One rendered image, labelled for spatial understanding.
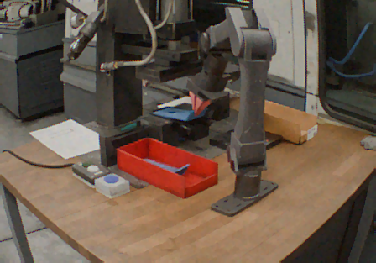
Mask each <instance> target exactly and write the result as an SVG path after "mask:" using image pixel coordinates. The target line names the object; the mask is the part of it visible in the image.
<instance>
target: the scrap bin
mask: <svg viewBox="0 0 376 263"><path fill-rule="evenodd" d="M143 159H147V160H152V161H156V162H159V163H161V164H164V165H167V166H171V167H174V168H177V169H180V168H181V167H182V166H187V165H188V164H189V166H188V168H187V169H186V171H185V174H184V175H182V176H180V175H178V174H176V173H174V172H172V171H168V170H166V169H165V168H162V167H160V166H157V165H155V164H152V163H150V162H148V161H146V160H143ZM117 168H118V169H119V170H121V171H124V172H126V173H128V174H129V175H131V176H134V177H136V178H138V179H139V180H141V181H144V182H147V183H148V184H151V185H154V186H156V187H158V188H159V189H162V190H164V191H166V192H169V193H171V194H174V195H176V196H178V197H181V198H183V199H187V198H188V197H191V196H193V195H196V194H197V193H199V192H202V191H204V190H206V189H207V188H210V187H213V186H215V185H216V184H218V162H215V161H213V160H209V159H207V158H204V157H202V156H199V155H196V154H194V153H189V152H186V151H184V150H180V149H178V148H176V147H174V146H171V145H167V144H165V143H162V142H159V141H158V140H156V139H151V138H149V137H148V138H145V139H141V140H140V141H137V142H135V143H130V144H128V145H125V146H123V147H120V148H117Z"/></svg>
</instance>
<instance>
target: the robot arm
mask: <svg viewBox="0 0 376 263"><path fill-rule="evenodd" d="M225 9H226V15H227V19H226V20H225V21H224V22H222V23H220V24H216V25H215V26H210V27H209V28H208V29H207V30H206V32H203V33H202V34H201V39H200V40H199V43H198V45H199V48H200V49H201V52H202V54H203V55H204V57H205V59H206V62H205V65H204V67H203V69H202V71H201V74H199V75H196V76H191V77H187V78H186V84H185V87H186V88H187V89H188V90H189V91H190V95H191V102H192V107H193V110H196V111H195V115H196V116H197V115H199V113H200V112H201V111H203V110H204V109H205V108H206V107H207V106H208V105H209V104H211V103H214V102H216V101H218V102H222V101H223V100H224V98H226V97H227V93H225V92H224V90H225V88H226V85H227V83H228V84H229V85H232V84H233V83H234V82H235V80H236V79H237V80H238V78H239V77H240V76H241V89H240V110H239V115H238V121H237V124H236V126H235V128H234V132H232V136H231V142H230V146H228V147H227V163H230V168H231V169H232V172H233V174H234V175H236V183H235V185H234V189H233V191H232V193H231V194H229V195H227V196H225V197H224V198H222V199H221V200H219V201H217V202H214V203H212V204H211V207H210V210H212V211H215V212H217V213H221V214H222V215H226V216H228V217H232V216H235V215H237V214H239V213H240V212H242V211H243V210H244V209H247V208H249V207H250V206H252V205H253V204H254V203H256V202H257V201H259V200H261V199H263V198H265V197H266V196H268V195H269V194H270V193H271V192H273V191H274V190H275V189H277V188H278V186H279V184H277V183H276V182H274V181H273V182H272V181H269V180H264V179H263V178H261V174H262V171H266V170H267V169H268V163H267V158H266V156H267V154H266V148H265V145H266V141H265V132H264V104H265V102H264V96H265V88H266V84H265V82H266V79H267V73H268V70H269V65H270V62H271V61H272V57H273V56H275V54H276V52H277V43H276V37H275V35H274V31H273V29H272V26H271V24H270V22H269V19H268V17H267V14H266V12H265V11H264V9H263V8H252V9H251V11H248V10H243V11H241V9H240V8H236V7H229V8H225ZM259 28H260V29H259ZM228 54H234V55H235V56H238V62H239V66H240V68H239V67H238V66H237V65H236V64H235V63H234V62H232V61H229V60H230V58H229V56H228ZM228 61H229V62H228Z"/></svg>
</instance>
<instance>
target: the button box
mask: <svg viewBox="0 0 376 263"><path fill-rule="evenodd" d="M6 151H8V152H9V153H11V154H12V155H15V156H17V157H18V158H19V159H20V160H22V161H24V162H27V163H29V164H31V165H34V166H41V167H47V168H61V167H64V168H65V167H68V166H71V168H72V172H73V176H75V177H77V178H78V179H80V180H81V181H83V182H84V183H86V184H87V185H88V186H90V187H92V188H95V187H96V186H95V179H98V178H100V177H102V176H106V175H108V174H109V175H110V171H108V170H106V169H105V168H103V167H100V166H99V165H97V164H96V163H94V162H92V161H90V160H85V161H84V162H90V163H91V166H97V167H98V171H94V172H92V171H89V170H88V168H84V167H82V164H81V163H82V162H77V163H76V164H74V163H70V164H63V165H59V166H58V165H52V166H50V165H47V164H38V163H34V162H32V161H30V160H26V159H24V158H22V157H20V156H19V155H17V154H16V153H13V152H12V151H11V150H3V152H6Z"/></svg>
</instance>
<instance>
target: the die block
mask: <svg viewBox="0 0 376 263"><path fill-rule="evenodd" d="M182 123H184V124H189V125H191V126H194V127H195V128H196V130H195V131H192V132H190V133H189V134H186V133H182V132H180V131H178V130H176V129H173V125H172V126H169V127H167V128H164V129H158V128H156V127H154V126H151V125H148V124H144V123H142V122H141V125H146V126H149V131H150V135H149V138H151V139H156V140H158V141H159V142H162V143H165V144H167V145H171V146H174V147H176V148H177V135H179V136H181V137H184V138H187V139H191V140H194V141H196V140H199V139H201V138H204V137H206V136H208V135H209V126H206V125H201V124H197V123H194V122H191V120H190V121H183V122H182Z"/></svg>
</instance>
